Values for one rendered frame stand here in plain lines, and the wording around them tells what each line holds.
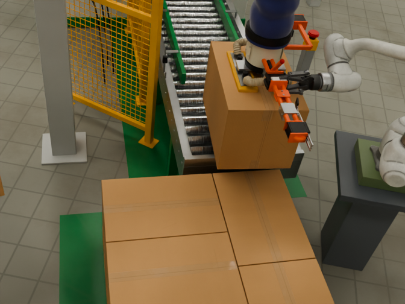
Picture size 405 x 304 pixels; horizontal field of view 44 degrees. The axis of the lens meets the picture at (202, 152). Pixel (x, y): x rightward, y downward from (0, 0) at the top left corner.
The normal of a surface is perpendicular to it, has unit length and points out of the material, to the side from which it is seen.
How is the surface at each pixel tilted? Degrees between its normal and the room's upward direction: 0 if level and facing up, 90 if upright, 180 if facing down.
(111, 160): 0
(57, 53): 90
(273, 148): 89
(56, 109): 90
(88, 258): 0
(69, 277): 0
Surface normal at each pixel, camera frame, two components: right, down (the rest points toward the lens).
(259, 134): 0.13, 0.69
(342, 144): 0.12, -0.71
